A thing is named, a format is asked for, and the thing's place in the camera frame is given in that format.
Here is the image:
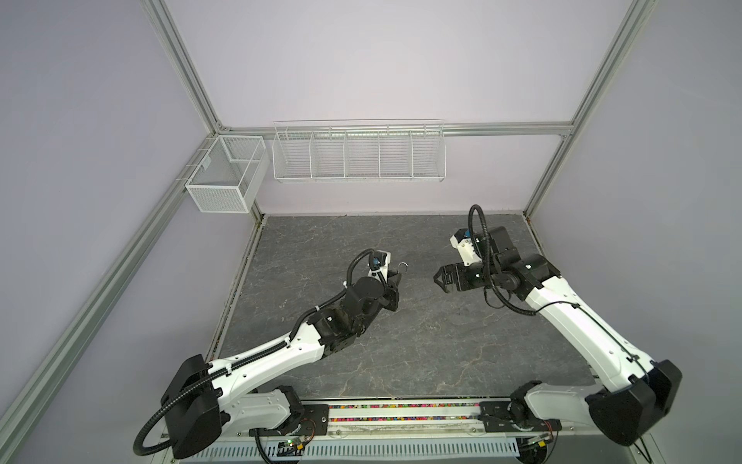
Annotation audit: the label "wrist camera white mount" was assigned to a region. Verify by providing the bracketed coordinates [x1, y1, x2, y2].
[368, 251, 390, 280]
[449, 228, 482, 267]

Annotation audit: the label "white vented cable duct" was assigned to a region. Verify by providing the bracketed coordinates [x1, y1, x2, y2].
[179, 439, 520, 464]

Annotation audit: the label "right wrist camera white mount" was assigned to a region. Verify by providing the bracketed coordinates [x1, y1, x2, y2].
[449, 228, 482, 267]

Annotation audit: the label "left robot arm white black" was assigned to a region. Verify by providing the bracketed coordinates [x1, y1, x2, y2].
[134, 271, 402, 459]

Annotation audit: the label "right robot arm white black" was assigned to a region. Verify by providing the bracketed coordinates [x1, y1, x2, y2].
[434, 227, 682, 447]

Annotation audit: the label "long white wire basket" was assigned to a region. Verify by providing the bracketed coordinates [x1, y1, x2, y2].
[272, 119, 448, 183]

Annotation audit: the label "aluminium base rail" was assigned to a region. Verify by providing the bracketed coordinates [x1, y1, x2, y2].
[155, 395, 645, 445]

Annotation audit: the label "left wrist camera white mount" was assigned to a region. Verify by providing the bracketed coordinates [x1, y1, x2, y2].
[368, 251, 390, 280]

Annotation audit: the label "aluminium frame profiles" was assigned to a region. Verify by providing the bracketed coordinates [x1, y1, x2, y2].
[1, 1, 657, 462]

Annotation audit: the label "white mesh box basket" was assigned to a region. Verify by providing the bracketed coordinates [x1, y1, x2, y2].
[185, 135, 270, 214]

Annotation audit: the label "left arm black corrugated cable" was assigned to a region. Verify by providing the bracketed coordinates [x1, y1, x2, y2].
[132, 247, 378, 457]

